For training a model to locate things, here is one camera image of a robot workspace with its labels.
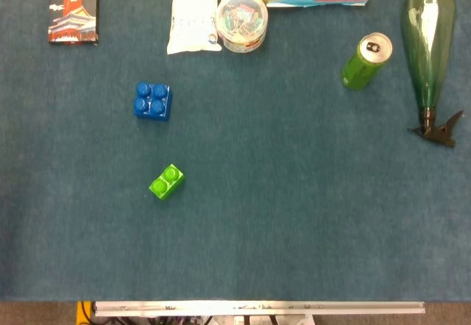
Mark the green toy brick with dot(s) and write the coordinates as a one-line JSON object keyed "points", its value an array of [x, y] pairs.
{"points": [[165, 182]]}

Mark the blue toy brick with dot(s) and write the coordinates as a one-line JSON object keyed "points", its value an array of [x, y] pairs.
{"points": [[152, 100]]}

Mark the white snack bag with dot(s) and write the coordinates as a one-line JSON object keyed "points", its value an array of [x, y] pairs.
{"points": [[191, 20]]}

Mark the aluminium profile rail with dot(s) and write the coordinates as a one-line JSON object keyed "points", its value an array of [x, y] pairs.
{"points": [[257, 308]]}

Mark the teal felt table cover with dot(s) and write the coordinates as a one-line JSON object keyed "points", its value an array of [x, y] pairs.
{"points": [[257, 192]]}

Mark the black red card box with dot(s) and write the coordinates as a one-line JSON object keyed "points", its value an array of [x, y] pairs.
{"points": [[73, 12]]}

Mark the clear round tub of clips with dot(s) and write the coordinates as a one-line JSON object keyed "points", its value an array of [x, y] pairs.
{"points": [[241, 23]]}

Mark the green drink can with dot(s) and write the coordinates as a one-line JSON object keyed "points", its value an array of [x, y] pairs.
{"points": [[362, 64]]}

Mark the green spray bottle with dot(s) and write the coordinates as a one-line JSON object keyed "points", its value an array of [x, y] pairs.
{"points": [[428, 38]]}

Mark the yellow bracket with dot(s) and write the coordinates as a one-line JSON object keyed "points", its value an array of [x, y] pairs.
{"points": [[79, 314]]}

